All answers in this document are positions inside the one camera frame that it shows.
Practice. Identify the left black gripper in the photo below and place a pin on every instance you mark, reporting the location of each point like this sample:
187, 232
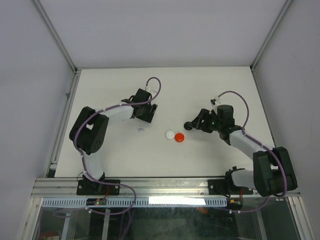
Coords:
148, 117

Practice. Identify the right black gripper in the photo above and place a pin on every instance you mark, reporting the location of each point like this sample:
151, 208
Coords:
204, 114

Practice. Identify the black earbud charging case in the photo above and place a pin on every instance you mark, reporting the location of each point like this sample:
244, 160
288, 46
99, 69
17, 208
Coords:
187, 126

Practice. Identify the orange earbud charging case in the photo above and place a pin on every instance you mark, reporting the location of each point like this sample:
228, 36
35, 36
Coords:
179, 137

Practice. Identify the white earbud charging case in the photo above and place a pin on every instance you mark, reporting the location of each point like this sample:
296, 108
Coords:
170, 135

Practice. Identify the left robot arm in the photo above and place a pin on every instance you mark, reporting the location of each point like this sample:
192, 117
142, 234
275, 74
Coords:
88, 132

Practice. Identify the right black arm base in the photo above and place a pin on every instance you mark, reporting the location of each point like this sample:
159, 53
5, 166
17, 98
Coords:
217, 187

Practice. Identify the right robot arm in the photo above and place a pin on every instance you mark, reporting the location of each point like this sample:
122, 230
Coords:
272, 174

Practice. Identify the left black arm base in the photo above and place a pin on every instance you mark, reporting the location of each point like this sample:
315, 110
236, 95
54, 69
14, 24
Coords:
87, 187

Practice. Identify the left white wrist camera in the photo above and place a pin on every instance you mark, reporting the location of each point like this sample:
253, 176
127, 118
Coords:
152, 92

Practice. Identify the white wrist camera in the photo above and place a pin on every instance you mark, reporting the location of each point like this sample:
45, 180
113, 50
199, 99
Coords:
215, 102
152, 92

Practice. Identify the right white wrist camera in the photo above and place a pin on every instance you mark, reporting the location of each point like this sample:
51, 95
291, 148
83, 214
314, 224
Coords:
215, 102

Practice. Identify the aluminium mounting rail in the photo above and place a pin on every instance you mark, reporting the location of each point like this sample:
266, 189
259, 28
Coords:
143, 186

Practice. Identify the white slotted cable duct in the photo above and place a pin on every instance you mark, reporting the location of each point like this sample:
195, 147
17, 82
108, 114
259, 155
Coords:
139, 202

